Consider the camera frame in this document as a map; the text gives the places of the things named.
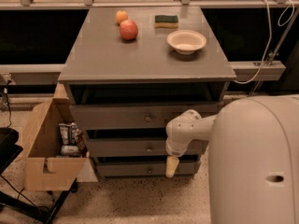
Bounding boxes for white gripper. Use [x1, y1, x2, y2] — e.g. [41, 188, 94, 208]
[165, 137, 190, 178]

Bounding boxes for grey drawer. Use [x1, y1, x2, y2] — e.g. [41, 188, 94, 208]
[70, 103, 221, 130]
[96, 161, 200, 177]
[85, 136, 210, 158]

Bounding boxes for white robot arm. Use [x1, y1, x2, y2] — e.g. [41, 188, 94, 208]
[165, 94, 299, 224]

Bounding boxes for grey bottom drawer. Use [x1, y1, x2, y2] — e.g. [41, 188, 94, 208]
[96, 161, 200, 177]

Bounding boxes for grey top drawer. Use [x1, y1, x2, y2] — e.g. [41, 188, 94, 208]
[70, 103, 221, 130]

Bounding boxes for grey drawer cabinet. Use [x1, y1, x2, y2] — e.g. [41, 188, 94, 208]
[59, 7, 235, 176]

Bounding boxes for snack packages in box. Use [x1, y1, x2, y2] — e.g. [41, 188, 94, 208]
[59, 122, 86, 157]

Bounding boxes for cardboard box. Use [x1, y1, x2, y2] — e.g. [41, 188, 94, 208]
[22, 84, 98, 191]

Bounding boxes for white bowl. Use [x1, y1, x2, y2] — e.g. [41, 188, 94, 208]
[167, 30, 206, 55]

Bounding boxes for red apple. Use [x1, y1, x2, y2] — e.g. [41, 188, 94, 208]
[119, 20, 138, 40]

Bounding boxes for green yellow sponge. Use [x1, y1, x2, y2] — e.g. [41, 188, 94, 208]
[154, 15, 178, 29]

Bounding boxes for orange fruit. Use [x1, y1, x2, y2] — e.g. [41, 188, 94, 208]
[115, 10, 128, 24]

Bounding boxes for black stand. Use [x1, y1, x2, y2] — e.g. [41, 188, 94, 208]
[0, 127, 78, 224]

